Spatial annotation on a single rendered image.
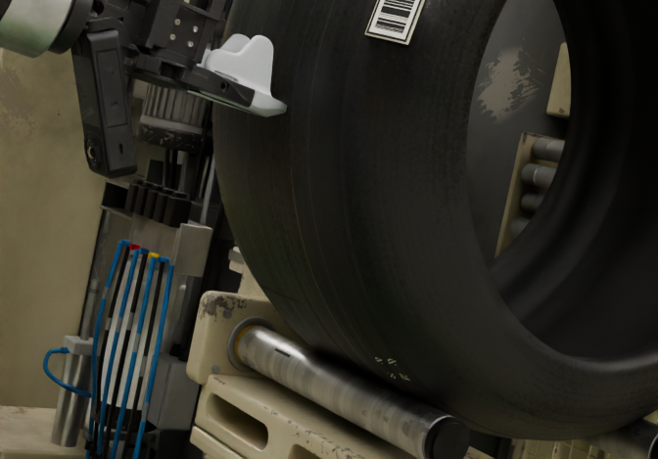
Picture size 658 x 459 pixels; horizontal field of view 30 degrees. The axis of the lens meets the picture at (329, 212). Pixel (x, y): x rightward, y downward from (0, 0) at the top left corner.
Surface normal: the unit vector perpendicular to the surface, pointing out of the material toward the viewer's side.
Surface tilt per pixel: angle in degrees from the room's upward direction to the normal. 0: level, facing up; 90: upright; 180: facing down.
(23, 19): 122
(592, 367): 101
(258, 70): 90
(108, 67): 92
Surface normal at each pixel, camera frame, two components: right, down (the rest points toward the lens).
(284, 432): -0.82, -0.14
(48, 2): 0.48, 0.33
